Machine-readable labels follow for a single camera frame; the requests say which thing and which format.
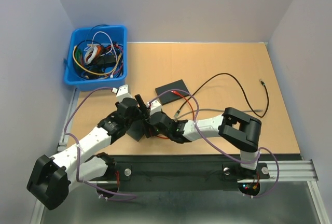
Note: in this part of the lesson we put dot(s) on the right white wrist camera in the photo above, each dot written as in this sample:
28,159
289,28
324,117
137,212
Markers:
155,107

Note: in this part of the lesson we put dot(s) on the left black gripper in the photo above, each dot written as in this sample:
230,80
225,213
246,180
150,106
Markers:
141,111

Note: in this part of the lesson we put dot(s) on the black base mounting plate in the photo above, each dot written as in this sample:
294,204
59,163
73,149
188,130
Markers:
140,183

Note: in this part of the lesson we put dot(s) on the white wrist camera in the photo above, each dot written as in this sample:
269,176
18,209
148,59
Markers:
121,93
155,107

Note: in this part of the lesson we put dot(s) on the aluminium frame rail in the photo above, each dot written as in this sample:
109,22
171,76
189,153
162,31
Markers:
269,171

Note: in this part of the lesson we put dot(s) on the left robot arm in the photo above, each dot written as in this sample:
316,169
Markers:
52,178

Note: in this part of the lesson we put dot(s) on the black network switch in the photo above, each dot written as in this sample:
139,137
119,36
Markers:
137,130
169,96

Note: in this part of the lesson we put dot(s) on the black adapter in bin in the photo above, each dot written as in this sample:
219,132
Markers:
106,60

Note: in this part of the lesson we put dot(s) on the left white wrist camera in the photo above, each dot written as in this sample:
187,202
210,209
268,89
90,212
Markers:
121,93

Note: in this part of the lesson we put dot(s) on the blue plastic bin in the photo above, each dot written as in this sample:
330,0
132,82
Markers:
89,43

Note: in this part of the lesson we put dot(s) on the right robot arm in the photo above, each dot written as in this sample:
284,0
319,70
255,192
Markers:
237,127

